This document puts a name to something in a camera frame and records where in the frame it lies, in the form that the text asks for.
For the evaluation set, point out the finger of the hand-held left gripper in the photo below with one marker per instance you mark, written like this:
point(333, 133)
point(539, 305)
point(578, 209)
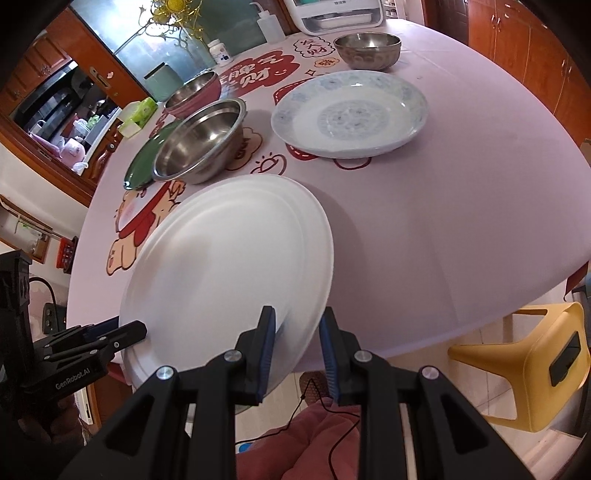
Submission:
point(124, 337)
point(92, 330)

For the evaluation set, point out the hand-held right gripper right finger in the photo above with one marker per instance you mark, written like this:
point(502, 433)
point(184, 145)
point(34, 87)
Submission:
point(328, 355)

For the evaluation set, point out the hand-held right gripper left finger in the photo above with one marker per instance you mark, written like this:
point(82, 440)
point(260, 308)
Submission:
point(268, 350)

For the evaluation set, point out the white plate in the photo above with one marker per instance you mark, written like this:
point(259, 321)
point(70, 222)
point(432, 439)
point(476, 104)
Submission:
point(221, 258)

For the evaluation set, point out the green plate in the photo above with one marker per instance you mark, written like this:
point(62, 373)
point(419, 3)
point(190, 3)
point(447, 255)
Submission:
point(143, 161)

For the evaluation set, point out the large steel bowl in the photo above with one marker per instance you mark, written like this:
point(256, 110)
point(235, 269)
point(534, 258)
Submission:
point(203, 138)

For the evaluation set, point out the blue patterned plate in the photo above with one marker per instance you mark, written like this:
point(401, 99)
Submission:
point(351, 115)

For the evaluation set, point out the pink steel bowl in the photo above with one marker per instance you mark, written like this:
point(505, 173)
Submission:
point(191, 90)

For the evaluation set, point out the bronze steel bowl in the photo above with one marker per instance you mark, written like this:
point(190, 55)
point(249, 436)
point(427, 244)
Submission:
point(367, 50)

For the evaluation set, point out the black power strip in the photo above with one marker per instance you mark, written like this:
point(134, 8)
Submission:
point(50, 318)

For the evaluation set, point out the red crate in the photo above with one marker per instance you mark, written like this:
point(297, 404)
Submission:
point(67, 252)

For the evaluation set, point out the person's pink trousers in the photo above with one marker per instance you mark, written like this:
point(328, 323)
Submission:
point(295, 443)

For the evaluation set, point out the wooden chair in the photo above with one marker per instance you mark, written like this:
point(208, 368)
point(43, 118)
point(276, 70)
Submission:
point(104, 159)

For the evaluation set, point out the pink kitchen appliance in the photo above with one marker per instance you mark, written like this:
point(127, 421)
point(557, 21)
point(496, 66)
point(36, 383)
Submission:
point(72, 152)

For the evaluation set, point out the yellow plastic stool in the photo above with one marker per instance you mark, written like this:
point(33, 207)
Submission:
point(521, 360)

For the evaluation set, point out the green tissue pack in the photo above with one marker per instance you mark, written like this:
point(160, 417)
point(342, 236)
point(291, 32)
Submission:
point(138, 115)

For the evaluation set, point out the pale green canister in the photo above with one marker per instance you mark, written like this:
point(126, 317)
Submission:
point(164, 83)

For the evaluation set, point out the frosted glass partition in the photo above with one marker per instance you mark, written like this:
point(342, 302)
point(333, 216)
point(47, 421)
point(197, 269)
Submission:
point(138, 46)

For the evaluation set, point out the white pill bottle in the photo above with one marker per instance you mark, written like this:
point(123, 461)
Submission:
point(220, 53)

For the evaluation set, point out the clear squeeze bottle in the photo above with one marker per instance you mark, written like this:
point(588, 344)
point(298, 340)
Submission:
point(270, 25)

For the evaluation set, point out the gold decorative branches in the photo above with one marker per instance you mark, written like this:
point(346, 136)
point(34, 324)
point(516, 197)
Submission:
point(171, 14)

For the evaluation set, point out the white countertop sterilizer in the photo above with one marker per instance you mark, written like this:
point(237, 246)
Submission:
point(332, 16)

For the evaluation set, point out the wall niche shelf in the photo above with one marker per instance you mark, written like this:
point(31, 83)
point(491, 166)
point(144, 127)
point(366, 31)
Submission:
point(23, 230)

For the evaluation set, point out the wooden kitchen window frame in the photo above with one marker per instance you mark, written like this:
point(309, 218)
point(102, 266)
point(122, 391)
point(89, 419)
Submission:
point(55, 170)

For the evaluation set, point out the wooden wall cabinets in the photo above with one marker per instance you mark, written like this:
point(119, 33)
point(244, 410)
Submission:
point(531, 50)

